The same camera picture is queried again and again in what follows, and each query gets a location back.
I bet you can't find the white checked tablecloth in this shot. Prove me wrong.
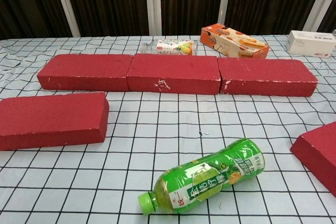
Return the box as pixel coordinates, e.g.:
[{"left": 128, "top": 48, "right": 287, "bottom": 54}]
[{"left": 0, "top": 34, "right": 336, "bottom": 224}]

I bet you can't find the clear bottle colourful label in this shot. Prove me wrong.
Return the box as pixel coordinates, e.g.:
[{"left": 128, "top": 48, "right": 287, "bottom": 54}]
[{"left": 141, "top": 38, "right": 198, "bottom": 57}]

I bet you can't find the orange biscuit box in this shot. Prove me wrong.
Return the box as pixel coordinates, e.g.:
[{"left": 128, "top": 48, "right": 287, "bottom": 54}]
[{"left": 200, "top": 24, "right": 270, "bottom": 60}]

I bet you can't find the green tea bottle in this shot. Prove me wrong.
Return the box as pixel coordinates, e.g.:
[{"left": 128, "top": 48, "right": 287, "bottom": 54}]
[{"left": 138, "top": 137, "right": 265, "bottom": 215}]

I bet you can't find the dark brown curtain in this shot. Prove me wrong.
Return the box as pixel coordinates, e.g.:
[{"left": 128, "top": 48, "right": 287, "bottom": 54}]
[{"left": 0, "top": 0, "right": 336, "bottom": 40}]

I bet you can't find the white cardboard box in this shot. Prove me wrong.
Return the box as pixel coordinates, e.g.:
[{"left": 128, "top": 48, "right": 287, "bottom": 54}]
[{"left": 286, "top": 30, "right": 336, "bottom": 59}]

